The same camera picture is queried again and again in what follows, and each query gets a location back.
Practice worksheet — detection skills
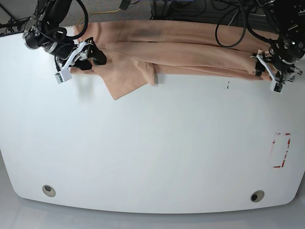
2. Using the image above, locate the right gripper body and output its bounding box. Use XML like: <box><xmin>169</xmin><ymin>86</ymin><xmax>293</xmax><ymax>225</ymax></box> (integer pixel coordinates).
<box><xmin>54</xmin><ymin>37</ymin><xmax>95</xmax><ymax>72</ymax></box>

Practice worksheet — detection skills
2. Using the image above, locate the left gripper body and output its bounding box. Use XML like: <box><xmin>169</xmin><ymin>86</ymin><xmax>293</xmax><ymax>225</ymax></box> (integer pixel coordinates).
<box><xmin>251</xmin><ymin>49</ymin><xmax>303</xmax><ymax>83</ymax></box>

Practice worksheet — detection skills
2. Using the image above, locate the peach T-shirt with emoji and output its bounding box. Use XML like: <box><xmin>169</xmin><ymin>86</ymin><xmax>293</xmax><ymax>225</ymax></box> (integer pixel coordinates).
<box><xmin>81</xmin><ymin>21</ymin><xmax>269</xmax><ymax>99</ymax></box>

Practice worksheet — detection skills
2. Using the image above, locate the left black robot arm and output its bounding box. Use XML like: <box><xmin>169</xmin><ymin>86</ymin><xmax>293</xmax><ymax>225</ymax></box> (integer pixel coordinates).
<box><xmin>231</xmin><ymin>0</ymin><xmax>305</xmax><ymax>92</ymax></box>

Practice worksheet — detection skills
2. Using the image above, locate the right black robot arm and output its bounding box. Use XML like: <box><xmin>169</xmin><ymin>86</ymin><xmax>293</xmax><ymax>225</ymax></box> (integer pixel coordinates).
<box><xmin>23</xmin><ymin>0</ymin><xmax>107</xmax><ymax>71</ymax></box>

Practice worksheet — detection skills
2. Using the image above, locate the red tape rectangle marking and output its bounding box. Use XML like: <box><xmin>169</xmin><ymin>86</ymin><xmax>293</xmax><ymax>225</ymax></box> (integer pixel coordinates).
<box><xmin>270</xmin><ymin>133</ymin><xmax>291</xmax><ymax>168</ymax></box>

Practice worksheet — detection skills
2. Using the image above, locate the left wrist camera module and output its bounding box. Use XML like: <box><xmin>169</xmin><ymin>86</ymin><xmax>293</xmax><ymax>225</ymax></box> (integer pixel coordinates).
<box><xmin>270</xmin><ymin>81</ymin><xmax>285</xmax><ymax>94</ymax></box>

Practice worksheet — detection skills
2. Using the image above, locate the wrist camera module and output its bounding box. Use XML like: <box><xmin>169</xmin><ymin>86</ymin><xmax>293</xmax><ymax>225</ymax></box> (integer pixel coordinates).
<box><xmin>55</xmin><ymin>69</ymin><xmax>72</xmax><ymax>84</ymax></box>
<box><xmin>270</xmin><ymin>81</ymin><xmax>285</xmax><ymax>94</ymax></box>

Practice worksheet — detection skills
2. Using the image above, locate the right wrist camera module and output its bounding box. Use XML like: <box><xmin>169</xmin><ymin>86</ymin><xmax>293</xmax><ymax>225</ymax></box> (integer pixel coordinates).
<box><xmin>55</xmin><ymin>69</ymin><xmax>72</xmax><ymax>84</ymax></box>

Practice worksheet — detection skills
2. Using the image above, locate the yellow cable on floor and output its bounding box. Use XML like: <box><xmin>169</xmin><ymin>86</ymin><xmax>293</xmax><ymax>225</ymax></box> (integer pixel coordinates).
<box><xmin>76</xmin><ymin>9</ymin><xmax>121</xmax><ymax>25</ymax></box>

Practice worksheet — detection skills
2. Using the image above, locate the right table cable grommet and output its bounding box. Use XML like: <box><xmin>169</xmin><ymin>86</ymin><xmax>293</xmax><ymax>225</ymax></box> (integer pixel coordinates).
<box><xmin>250</xmin><ymin>190</ymin><xmax>265</xmax><ymax>203</ymax></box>

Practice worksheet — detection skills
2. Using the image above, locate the table cable grommet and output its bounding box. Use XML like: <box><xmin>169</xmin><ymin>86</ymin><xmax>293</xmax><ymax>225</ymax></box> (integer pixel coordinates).
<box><xmin>250</xmin><ymin>190</ymin><xmax>265</xmax><ymax>203</ymax></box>
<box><xmin>42</xmin><ymin>185</ymin><xmax>56</xmax><ymax>198</ymax></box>

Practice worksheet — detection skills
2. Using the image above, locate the left table cable grommet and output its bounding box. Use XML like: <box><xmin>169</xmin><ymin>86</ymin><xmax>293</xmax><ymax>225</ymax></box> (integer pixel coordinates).
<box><xmin>42</xmin><ymin>185</ymin><xmax>56</xmax><ymax>198</ymax></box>

